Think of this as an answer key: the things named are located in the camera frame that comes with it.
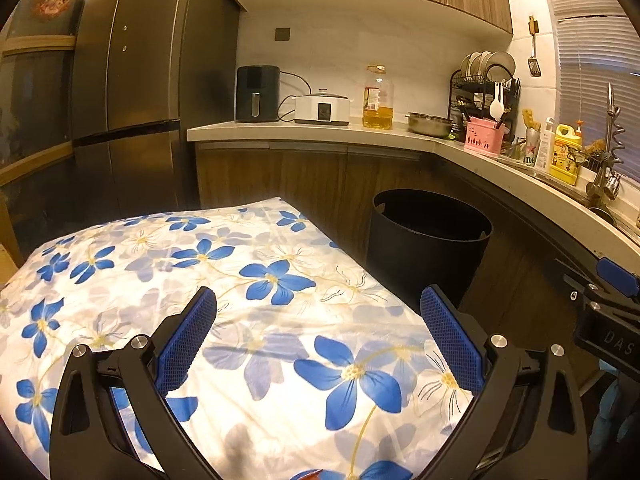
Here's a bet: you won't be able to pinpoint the steel bowl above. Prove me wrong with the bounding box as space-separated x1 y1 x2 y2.
405 112 454 137

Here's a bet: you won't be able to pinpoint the window blinds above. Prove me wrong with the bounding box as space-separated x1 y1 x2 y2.
540 0 640 182

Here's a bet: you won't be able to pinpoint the grey refrigerator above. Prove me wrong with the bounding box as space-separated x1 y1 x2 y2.
70 0 241 217

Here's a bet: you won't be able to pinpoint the white squeeze bottle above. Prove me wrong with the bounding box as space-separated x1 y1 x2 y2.
537 117 557 170

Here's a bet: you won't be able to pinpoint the cooking oil bottle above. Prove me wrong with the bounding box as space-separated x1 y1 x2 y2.
362 64 395 131

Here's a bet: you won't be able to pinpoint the wooden base cabinet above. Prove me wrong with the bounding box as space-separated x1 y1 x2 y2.
187 122 640 392

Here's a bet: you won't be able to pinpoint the black dish rack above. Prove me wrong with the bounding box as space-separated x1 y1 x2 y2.
449 51 521 142

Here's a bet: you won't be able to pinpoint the white electric cooker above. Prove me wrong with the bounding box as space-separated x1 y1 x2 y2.
294 89 354 126

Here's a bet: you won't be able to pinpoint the wooden glass door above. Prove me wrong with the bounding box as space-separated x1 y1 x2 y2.
0 0 97 272

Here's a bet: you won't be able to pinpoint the black air fryer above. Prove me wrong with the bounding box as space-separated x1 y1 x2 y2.
236 65 281 124

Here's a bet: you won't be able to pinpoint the white plastic spoon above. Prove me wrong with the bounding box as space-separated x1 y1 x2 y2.
489 80 504 122

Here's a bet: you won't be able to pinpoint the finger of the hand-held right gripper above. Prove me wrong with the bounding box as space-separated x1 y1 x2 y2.
552 258 603 311
597 256 640 304

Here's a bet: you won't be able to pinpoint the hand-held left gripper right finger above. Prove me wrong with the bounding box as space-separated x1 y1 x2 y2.
419 284 596 480

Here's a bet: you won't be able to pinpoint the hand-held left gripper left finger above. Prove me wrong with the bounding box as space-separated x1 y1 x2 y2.
49 286 222 480

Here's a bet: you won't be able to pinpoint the pink utensil basket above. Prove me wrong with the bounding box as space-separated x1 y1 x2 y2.
464 116 504 154

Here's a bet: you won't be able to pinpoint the black power cable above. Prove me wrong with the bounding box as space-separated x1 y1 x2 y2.
277 71 309 122

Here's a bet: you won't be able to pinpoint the yellow detergent bottle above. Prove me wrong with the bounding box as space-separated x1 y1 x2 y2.
549 121 585 186

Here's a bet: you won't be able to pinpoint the black trash bin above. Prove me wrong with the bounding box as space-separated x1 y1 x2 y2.
367 189 494 312

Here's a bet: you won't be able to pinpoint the hanging metal spatula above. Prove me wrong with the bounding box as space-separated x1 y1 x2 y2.
527 16 542 78

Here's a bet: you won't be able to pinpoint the sponge holder with scrubber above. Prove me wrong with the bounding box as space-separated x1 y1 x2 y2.
582 140 609 172

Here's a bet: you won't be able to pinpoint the steel faucet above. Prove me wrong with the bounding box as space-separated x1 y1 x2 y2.
586 82 626 202

